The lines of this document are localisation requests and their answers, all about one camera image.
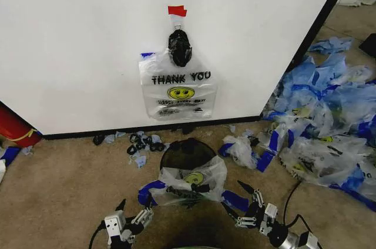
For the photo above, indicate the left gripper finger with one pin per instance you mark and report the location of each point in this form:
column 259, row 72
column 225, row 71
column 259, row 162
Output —
column 141, row 218
column 121, row 205

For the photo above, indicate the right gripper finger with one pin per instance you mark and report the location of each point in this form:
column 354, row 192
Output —
column 255, row 197
column 239, row 219

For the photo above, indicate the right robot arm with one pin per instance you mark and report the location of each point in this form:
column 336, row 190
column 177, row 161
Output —
column 304, row 240

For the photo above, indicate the crumpled clear bag with blue tape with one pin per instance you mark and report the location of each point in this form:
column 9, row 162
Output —
column 239, row 149

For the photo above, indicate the clear smiley bag with blue tape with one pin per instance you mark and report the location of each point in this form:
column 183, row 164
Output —
column 194, row 184

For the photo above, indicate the black round trash bin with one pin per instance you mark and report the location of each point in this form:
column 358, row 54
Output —
column 188, row 155

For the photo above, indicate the large clear printed plastic bag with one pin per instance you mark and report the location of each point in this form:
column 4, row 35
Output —
column 326, row 164

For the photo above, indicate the clear thank you smiley bag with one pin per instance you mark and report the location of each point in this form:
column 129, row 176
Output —
column 177, row 96

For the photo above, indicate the crumpled blue plastic bag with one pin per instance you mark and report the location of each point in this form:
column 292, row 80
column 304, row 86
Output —
column 330, row 45

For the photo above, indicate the blue plastic scrap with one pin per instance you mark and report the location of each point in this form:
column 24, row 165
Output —
column 28, row 151
column 140, row 161
column 117, row 136

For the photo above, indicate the black tape wad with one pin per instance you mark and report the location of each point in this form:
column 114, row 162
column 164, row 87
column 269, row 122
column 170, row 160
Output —
column 135, row 138
column 156, row 146
column 99, row 140
column 131, row 151

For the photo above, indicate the heap of blue plastic bags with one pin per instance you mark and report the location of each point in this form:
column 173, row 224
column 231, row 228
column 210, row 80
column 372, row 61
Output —
column 323, row 96

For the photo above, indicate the blue tape sheet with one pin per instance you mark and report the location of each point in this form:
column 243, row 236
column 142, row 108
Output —
column 9, row 155

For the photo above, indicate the red fire extinguisher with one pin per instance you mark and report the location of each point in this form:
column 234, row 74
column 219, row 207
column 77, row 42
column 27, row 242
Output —
column 14, row 128

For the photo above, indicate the flat black object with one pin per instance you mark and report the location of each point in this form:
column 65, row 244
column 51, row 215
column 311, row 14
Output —
column 369, row 44

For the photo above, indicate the red tape strip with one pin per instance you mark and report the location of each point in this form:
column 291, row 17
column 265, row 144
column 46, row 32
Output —
column 177, row 10

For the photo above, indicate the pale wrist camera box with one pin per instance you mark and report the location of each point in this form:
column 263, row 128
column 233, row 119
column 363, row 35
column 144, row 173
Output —
column 114, row 223
column 271, row 212

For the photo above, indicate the blue tape piece on wall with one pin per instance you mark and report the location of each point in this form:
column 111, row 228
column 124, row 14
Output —
column 147, row 54

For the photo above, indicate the clear adhesive wall hook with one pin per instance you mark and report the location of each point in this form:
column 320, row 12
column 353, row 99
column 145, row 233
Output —
column 176, row 22

